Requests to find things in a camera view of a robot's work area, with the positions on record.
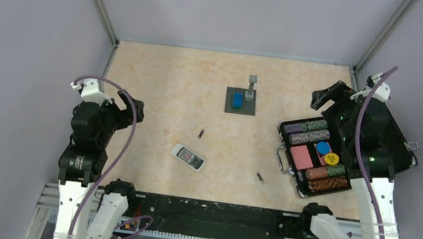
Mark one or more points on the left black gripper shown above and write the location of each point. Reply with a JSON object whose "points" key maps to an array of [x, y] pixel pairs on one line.
{"points": [[127, 115]]}

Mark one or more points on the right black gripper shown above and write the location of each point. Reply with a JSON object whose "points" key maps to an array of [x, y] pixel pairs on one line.
{"points": [[339, 93]]}

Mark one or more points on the white remote control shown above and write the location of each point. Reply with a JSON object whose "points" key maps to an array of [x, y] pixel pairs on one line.
{"points": [[187, 157]]}

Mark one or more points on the battery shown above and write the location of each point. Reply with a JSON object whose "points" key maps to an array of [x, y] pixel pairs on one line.
{"points": [[260, 178], [201, 134]]}

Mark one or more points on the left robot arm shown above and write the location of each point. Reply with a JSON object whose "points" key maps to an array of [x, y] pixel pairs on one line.
{"points": [[81, 165]]}

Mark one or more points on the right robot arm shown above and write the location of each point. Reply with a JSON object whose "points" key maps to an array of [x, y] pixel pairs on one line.
{"points": [[375, 196]]}

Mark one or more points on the blue round chip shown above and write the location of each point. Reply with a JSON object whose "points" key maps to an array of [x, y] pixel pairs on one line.
{"points": [[323, 148]]}

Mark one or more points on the black poker chip case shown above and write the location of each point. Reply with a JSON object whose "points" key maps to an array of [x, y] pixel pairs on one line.
{"points": [[386, 155]]}

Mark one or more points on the yellow dealer button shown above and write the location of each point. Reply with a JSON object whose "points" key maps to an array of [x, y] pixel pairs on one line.
{"points": [[331, 159]]}

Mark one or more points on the pink card deck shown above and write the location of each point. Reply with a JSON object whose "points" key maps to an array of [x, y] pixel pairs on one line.
{"points": [[301, 157]]}

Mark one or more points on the grey lego tower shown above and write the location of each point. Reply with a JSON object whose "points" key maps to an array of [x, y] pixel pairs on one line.
{"points": [[249, 93]]}

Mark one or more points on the grey lego baseplate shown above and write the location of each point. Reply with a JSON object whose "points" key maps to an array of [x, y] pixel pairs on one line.
{"points": [[248, 108]]}

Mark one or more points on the blue lego brick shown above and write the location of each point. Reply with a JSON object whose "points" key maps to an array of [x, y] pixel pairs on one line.
{"points": [[237, 101]]}

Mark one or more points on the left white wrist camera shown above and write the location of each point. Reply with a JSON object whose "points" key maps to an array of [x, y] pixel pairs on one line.
{"points": [[90, 90]]}

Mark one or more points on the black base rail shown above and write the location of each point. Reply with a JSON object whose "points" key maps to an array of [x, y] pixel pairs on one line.
{"points": [[215, 220]]}

